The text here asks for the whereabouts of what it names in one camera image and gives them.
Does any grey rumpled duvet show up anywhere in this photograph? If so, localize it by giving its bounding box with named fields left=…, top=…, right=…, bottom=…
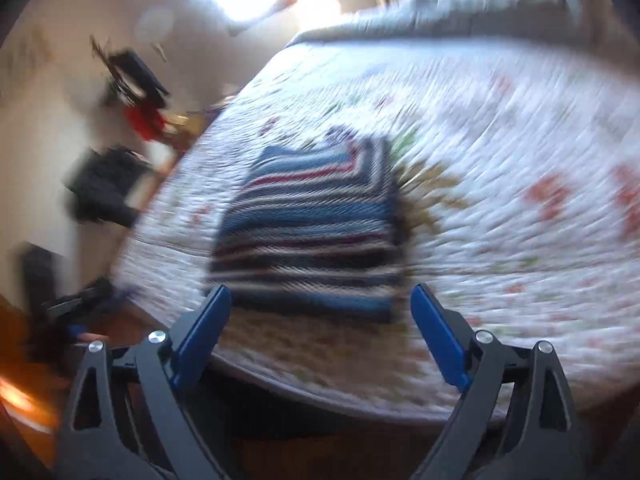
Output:
left=288, top=0, right=611, bottom=47

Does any blue striped knit sweater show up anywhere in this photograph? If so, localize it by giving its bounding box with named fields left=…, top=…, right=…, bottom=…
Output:
left=206, top=136, right=402, bottom=323

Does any black bag on shelf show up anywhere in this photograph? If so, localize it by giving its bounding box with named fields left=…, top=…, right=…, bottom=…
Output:
left=65, top=144, right=152, bottom=229

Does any coat rack with clothes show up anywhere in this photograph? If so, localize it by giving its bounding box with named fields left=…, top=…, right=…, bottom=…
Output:
left=89, top=35, right=170, bottom=142

